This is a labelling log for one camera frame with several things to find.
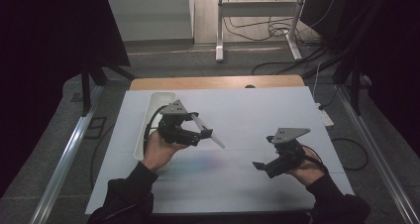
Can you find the wooden table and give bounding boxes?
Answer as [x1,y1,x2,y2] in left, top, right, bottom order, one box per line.
[129,74,305,91]

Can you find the black metal stand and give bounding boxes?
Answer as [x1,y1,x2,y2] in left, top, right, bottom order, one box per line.
[332,56,365,117]
[78,56,137,117]

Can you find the white power strip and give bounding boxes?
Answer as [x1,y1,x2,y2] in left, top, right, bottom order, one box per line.
[315,102,335,129]

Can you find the dark curtain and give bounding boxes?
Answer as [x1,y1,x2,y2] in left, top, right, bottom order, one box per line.
[0,0,132,198]
[301,0,420,158]

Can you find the white cabinet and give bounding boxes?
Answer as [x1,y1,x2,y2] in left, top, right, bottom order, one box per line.
[106,0,196,43]

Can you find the white plastic bin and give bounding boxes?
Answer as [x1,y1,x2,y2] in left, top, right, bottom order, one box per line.
[133,91,178,163]

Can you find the thin white cable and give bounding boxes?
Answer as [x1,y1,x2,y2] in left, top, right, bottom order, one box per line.
[311,61,323,98]

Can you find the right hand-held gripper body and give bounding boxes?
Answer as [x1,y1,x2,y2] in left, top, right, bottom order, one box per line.
[262,127,312,179]

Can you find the tangled black floor cables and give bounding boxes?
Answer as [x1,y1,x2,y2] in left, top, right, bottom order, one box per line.
[222,15,331,76]

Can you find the black cable loop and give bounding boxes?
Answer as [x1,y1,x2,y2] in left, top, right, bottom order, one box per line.
[331,137,369,172]

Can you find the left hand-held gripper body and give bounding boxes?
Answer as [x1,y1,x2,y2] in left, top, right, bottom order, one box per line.
[157,98,203,148]

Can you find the aluminium rail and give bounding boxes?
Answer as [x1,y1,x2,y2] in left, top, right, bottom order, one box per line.
[29,84,105,224]
[336,84,420,224]

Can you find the hand-held gripper cable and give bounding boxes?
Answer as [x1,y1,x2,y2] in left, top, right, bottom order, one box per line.
[142,104,169,153]
[301,144,330,176]

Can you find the white desk frame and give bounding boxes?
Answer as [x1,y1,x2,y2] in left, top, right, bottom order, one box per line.
[215,0,310,63]

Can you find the person's left hand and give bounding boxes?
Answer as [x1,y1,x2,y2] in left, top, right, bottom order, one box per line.
[142,130,190,172]

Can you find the black floor frame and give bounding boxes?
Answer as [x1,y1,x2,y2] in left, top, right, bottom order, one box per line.
[83,116,109,140]

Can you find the left hand-held gripper cable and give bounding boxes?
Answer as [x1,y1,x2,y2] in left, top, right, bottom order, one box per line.
[142,104,169,153]

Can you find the white board sheet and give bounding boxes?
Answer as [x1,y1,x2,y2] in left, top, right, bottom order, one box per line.
[84,86,356,216]

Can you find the iridescent phone case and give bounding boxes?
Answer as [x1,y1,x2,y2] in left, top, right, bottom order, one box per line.
[190,113,227,150]

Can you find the person's right hand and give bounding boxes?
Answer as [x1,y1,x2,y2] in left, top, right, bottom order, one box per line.
[285,150,327,188]

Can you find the right hand-held gripper cable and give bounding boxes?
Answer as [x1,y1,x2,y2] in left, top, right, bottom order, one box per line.
[301,144,330,176]

